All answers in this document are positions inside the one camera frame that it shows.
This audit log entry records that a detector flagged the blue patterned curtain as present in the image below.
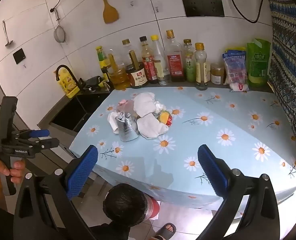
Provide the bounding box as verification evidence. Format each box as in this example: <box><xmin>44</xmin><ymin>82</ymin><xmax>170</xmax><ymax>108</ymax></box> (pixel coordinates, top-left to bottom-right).
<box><xmin>264</xmin><ymin>0</ymin><xmax>296</xmax><ymax>178</ymax></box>

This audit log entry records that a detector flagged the small black wall switch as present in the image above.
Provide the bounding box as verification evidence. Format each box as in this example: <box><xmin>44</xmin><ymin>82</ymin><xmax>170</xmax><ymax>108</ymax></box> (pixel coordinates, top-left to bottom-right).
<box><xmin>13</xmin><ymin>49</ymin><xmax>26</xmax><ymax>64</ymax></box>

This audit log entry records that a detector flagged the plastic bag of red packets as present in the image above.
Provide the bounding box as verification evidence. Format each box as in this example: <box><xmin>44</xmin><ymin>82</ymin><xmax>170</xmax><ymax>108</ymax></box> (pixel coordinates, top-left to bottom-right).
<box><xmin>222</xmin><ymin>49</ymin><xmax>247</xmax><ymax>85</ymax></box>

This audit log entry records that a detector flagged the white tissue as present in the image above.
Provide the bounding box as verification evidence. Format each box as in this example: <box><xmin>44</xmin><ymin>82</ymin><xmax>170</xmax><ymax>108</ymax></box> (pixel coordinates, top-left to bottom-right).
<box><xmin>133</xmin><ymin>92</ymin><xmax>157</xmax><ymax>118</ymax></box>
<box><xmin>137</xmin><ymin>113</ymin><xmax>169</xmax><ymax>139</ymax></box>

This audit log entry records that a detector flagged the green label bottle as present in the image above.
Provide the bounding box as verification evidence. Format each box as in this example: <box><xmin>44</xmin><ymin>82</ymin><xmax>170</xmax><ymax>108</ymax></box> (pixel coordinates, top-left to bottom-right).
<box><xmin>183</xmin><ymin>39</ymin><xmax>196</xmax><ymax>82</ymax></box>

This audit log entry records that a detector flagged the yellow oil jug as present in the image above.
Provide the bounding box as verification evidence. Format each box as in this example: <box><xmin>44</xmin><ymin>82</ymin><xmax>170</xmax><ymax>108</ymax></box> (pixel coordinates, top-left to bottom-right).
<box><xmin>56</xmin><ymin>69</ymin><xmax>80</xmax><ymax>98</ymax></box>

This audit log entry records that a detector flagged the black sink caddy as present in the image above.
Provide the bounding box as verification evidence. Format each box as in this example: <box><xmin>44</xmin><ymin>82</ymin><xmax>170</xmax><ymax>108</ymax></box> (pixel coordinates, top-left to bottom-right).
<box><xmin>83</xmin><ymin>76</ymin><xmax>111</xmax><ymax>93</ymax></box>

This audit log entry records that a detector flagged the green pouch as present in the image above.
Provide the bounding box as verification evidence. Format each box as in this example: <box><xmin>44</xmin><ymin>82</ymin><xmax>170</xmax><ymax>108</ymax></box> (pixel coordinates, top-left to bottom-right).
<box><xmin>247</xmin><ymin>39</ymin><xmax>272</xmax><ymax>87</ymax></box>

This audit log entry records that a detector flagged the metal mesh strainer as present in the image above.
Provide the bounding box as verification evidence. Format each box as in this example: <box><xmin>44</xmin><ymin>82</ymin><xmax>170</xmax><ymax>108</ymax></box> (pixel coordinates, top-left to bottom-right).
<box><xmin>53</xmin><ymin>7</ymin><xmax>67</xmax><ymax>43</ymax></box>

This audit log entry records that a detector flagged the small white packet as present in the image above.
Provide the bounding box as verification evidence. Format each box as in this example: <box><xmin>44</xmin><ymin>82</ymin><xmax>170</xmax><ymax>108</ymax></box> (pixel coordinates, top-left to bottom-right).
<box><xmin>230</xmin><ymin>81</ymin><xmax>249</xmax><ymax>92</ymax></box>

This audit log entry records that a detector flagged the black wall outlet panel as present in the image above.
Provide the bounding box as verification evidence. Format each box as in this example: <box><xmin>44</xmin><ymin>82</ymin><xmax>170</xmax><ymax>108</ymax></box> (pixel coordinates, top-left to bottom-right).
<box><xmin>182</xmin><ymin>0</ymin><xmax>225</xmax><ymax>17</ymax></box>

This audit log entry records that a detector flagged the black power cable with plug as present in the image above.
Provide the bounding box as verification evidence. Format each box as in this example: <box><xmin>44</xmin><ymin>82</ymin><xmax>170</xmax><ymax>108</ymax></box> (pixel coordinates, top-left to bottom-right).
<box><xmin>227</xmin><ymin>0</ymin><xmax>266</xmax><ymax>23</ymax></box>

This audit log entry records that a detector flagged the small glass jar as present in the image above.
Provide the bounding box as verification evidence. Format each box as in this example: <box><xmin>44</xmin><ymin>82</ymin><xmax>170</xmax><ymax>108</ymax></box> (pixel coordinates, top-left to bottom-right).
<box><xmin>210</xmin><ymin>62</ymin><xmax>225</xmax><ymax>85</ymax></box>

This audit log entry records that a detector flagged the translucent plastic bag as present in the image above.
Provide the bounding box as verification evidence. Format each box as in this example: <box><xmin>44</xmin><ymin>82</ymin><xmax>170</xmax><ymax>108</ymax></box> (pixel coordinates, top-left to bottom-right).
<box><xmin>116</xmin><ymin>100</ymin><xmax>136</xmax><ymax>117</ymax></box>

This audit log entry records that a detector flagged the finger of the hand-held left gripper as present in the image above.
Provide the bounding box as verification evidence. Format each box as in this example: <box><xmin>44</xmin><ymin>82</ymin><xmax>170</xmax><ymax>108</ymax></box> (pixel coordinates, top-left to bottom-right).
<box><xmin>33</xmin><ymin>138</ymin><xmax>60</xmax><ymax>150</ymax></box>
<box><xmin>16</xmin><ymin>129</ymin><xmax>51</xmax><ymax>139</ymax></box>

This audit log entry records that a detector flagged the metal ladle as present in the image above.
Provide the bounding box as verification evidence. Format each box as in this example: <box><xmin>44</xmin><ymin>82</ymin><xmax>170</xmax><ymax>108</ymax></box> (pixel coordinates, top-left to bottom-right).
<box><xmin>3</xmin><ymin>20</ymin><xmax>14</xmax><ymax>47</ymax></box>

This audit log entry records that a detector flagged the wooden spatula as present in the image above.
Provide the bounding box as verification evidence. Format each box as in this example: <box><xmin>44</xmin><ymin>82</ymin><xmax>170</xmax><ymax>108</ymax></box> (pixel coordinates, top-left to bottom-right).
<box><xmin>94</xmin><ymin>0</ymin><xmax>119</xmax><ymax>24</ymax></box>

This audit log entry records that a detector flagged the small white paper piece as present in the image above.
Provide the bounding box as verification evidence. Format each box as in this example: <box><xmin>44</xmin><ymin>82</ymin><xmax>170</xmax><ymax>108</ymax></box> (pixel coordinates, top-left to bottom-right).
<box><xmin>108</xmin><ymin>112</ymin><xmax>119</xmax><ymax>134</ymax></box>

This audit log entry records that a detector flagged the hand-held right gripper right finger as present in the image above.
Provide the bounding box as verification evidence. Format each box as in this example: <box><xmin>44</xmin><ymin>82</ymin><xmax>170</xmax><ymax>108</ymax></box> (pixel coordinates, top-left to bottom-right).
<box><xmin>197</xmin><ymin>144</ymin><xmax>281</xmax><ymax>240</ymax></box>

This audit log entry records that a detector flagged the red bin with black liner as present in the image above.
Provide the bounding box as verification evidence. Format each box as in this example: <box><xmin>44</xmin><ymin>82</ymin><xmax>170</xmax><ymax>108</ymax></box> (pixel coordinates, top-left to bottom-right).
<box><xmin>103</xmin><ymin>183</ymin><xmax>161</xmax><ymax>230</ymax></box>

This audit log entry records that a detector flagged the dark soy sauce jug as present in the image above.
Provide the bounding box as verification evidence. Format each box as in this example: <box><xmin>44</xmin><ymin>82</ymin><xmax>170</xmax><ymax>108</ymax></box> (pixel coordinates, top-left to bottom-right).
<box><xmin>125</xmin><ymin>50</ymin><xmax>148</xmax><ymax>88</ymax></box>

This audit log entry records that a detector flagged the silver foil wrapper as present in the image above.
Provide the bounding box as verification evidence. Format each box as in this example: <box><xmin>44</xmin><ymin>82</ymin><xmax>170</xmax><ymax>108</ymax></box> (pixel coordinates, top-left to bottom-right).
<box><xmin>115</xmin><ymin>112</ymin><xmax>139</xmax><ymax>142</ymax></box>

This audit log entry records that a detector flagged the clear plastic bag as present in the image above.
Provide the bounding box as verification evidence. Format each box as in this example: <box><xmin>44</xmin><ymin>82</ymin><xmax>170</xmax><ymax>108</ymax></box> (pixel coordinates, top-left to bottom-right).
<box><xmin>155</xmin><ymin>101</ymin><xmax>167</xmax><ymax>115</ymax></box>

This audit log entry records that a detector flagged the person's right foot black slipper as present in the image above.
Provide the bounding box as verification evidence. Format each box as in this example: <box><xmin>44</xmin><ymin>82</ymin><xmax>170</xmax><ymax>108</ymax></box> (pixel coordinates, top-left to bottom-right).
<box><xmin>152</xmin><ymin>222</ymin><xmax>177</xmax><ymax>240</ymax></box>

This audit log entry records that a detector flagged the clear bottle gold cap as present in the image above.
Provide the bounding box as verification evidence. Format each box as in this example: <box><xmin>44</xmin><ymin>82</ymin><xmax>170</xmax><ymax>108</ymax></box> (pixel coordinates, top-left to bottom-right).
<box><xmin>121</xmin><ymin>39</ymin><xmax>134</xmax><ymax>65</ymax></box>

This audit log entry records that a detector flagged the beige label bottle yellow cap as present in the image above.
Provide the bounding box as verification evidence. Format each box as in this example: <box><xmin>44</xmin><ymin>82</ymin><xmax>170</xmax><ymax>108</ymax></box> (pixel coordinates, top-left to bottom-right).
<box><xmin>194</xmin><ymin>42</ymin><xmax>211</xmax><ymax>90</ymax></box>

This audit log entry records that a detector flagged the orange red snack wrapper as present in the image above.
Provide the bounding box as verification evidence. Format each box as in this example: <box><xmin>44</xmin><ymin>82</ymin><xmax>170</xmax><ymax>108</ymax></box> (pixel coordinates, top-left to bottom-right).
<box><xmin>158</xmin><ymin>110</ymin><xmax>173</xmax><ymax>126</ymax></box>

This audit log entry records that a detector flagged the tall red label bottle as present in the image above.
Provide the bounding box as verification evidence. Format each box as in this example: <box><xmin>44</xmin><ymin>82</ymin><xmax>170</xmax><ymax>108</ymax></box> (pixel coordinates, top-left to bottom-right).
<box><xmin>165</xmin><ymin>29</ymin><xmax>185</xmax><ymax>82</ymax></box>

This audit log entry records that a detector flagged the clear bottle yellow cap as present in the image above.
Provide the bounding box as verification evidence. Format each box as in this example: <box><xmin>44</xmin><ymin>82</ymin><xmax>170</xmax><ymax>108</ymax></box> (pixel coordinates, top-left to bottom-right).
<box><xmin>151</xmin><ymin>35</ymin><xmax>171</xmax><ymax>85</ymax></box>

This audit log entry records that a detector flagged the black cap red label bottle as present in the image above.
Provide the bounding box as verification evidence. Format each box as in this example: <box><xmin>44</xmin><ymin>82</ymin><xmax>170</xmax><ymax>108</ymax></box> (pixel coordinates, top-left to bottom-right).
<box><xmin>139</xmin><ymin>36</ymin><xmax>158</xmax><ymax>84</ymax></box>

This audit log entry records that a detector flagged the black sink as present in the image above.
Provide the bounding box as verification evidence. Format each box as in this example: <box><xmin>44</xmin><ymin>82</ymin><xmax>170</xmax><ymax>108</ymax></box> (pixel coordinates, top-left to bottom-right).
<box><xmin>49</xmin><ymin>92</ymin><xmax>111</xmax><ymax>133</ymax></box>

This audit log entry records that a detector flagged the green bottle yellow cap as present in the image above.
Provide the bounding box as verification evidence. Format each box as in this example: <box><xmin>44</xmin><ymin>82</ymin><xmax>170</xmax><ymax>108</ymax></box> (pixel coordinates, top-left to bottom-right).
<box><xmin>96</xmin><ymin>46</ymin><xmax>109</xmax><ymax>83</ymax></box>

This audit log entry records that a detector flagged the large clear cooking oil bottle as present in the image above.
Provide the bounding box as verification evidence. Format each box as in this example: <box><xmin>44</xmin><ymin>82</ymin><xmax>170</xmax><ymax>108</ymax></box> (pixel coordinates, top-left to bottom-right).
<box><xmin>107</xmin><ymin>49</ymin><xmax>131</xmax><ymax>90</ymax></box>

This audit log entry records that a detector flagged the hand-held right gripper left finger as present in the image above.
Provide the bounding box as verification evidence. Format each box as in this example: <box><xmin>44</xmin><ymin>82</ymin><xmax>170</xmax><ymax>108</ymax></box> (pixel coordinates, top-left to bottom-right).
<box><xmin>13</xmin><ymin>144</ymin><xmax>99</xmax><ymax>240</ymax></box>

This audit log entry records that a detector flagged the blue daisy tablecloth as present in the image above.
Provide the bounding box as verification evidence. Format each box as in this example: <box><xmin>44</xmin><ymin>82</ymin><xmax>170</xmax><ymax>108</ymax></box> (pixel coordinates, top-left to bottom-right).
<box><xmin>69</xmin><ymin>86</ymin><xmax>296</xmax><ymax>209</ymax></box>

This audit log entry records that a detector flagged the person's black clothing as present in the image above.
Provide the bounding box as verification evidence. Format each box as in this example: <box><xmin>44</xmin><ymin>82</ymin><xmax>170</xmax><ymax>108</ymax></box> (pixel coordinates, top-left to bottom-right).
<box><xmin>0</xmin><ymin>199</ymin><xmax>129</xmax><ymax>240</ymax></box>

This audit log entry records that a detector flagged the black faucet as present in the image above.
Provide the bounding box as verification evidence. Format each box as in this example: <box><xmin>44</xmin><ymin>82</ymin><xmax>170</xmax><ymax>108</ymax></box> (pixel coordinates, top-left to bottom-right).
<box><xmin>56</xmin><ymin>65</ymin><xmax>84</xmax><ymax>90</ymax></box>

